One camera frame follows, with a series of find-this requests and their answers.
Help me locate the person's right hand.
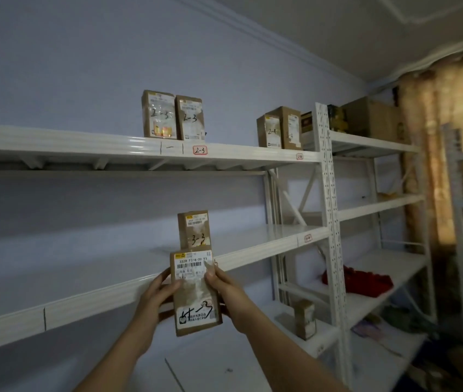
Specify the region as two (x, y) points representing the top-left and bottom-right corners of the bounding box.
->
(204, 263), (257, 334)

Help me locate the person's left hand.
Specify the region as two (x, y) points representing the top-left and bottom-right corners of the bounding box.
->
(133, 267), (183, 336)

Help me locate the person's right forearm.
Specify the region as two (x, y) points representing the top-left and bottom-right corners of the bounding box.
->
(233, 314), (351, 392)

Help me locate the person's left forearm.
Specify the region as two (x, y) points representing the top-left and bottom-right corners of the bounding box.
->
(73, 320), (152, 392)

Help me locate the brown parcel box, taped front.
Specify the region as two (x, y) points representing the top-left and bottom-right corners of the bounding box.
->
(177, 210), (212, 251)

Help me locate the small brown parcel box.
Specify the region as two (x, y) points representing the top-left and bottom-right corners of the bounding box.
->
(292, 299), (317, 341)

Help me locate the red cloth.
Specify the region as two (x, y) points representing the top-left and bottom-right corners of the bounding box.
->
(322, 265), (394, 299)

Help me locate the short brown parcel box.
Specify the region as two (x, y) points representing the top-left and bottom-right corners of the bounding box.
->
(256, 114), (283, 149)

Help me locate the purple bag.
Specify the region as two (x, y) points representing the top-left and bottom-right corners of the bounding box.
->
(351, 320), (384, 340)

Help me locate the brown parcel box, white label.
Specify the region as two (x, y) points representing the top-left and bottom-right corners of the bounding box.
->
(175, 95), (207, 142)

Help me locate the long white metal shelving unit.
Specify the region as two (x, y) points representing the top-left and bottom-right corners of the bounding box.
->
(0, 102), (354, 392)

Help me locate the tall brown parcel box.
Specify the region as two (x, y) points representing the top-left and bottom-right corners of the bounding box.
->
(276, 106), (303, 151)

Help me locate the brown parcel box, yellow sticker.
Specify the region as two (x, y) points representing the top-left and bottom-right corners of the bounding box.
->
(142, 90), (178, 140)

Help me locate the green bag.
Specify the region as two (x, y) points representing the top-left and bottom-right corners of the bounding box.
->
(382, 305), (416, 333)

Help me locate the dark printed box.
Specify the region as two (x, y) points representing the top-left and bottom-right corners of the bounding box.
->
(327, 104), (349, 133)

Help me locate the narrow white metal shelving unit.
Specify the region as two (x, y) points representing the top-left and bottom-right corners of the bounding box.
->
(317, 130), (439, 392)

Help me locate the large cardboard box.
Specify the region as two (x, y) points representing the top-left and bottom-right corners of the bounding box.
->
(339, 96), (404, 143)

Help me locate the beige patterned curtain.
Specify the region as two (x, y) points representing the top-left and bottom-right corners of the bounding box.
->
(394, 44), (463, 315)

